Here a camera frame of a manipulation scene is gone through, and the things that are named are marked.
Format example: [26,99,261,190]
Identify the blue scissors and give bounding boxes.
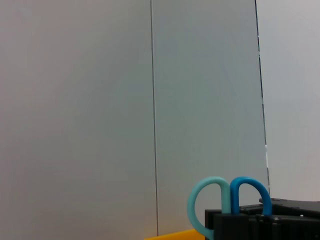
[186,176,273,238]

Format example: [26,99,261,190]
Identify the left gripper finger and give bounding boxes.
[239,197,320,240]
[204,209,253,240]

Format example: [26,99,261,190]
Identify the yellow plastic storage bin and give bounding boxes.
[143,228,206,240]

